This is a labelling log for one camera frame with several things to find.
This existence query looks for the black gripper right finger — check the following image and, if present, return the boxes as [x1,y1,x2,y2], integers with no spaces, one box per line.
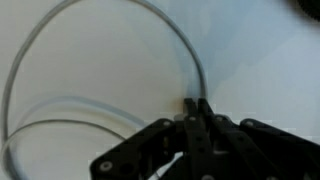
[198,97,320,180]

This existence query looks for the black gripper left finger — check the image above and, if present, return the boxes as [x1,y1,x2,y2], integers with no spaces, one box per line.
[89,97,215,180]

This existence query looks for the white cable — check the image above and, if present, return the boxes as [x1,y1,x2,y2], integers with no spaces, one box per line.
[0,0,210,180]

